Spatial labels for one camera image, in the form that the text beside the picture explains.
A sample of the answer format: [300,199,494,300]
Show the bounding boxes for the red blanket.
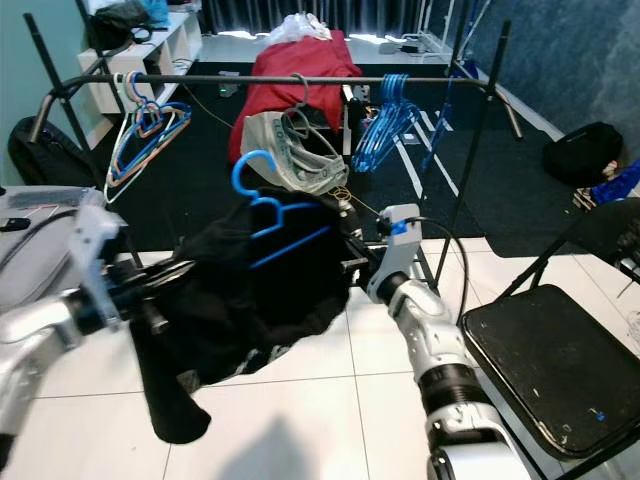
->
[228,40,364,166]

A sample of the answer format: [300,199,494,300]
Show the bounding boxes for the light blue hanger bunch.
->
[353,73,423,173]

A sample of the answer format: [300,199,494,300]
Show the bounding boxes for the orange wire hanger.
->
[115,100,189,181]

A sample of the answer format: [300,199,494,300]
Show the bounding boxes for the white plastic bag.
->
[265,12,336,47]

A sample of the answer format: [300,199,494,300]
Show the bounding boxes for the blue bag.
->
[135,0,173,29]

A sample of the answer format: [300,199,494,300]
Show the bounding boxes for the blue fabric item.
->
[592,160,640,206]

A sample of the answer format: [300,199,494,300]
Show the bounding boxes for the grey wire hanger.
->
[280,73,336,161]

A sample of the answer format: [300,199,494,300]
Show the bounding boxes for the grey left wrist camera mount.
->
[67,203,133,333]

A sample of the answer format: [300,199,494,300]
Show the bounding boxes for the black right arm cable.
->
[415,215,471,321]

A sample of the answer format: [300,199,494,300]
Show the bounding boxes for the black backpack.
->
[8,117,109,189]

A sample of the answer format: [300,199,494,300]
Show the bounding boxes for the black carpet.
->
[60,60,640,261]

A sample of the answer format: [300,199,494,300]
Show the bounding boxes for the black metal clothes rack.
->
[23,12,526,291]

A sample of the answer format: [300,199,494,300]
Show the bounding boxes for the olive grey garment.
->
[240,108,353,196]

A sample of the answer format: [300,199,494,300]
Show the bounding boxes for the black garment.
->
[130,188,361,446]

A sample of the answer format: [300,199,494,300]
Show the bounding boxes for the dark curtains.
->
[200,0,473,39]

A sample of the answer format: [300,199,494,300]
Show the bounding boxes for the black folding chair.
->
[458,198,640,480]

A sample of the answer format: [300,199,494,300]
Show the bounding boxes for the white shelf unit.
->
[75,5,204,146]

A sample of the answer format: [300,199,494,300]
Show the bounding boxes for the blue plastic hanger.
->
[232,150,333,269]

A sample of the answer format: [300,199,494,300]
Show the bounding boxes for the black duffel bag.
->
[543,121,625,187]

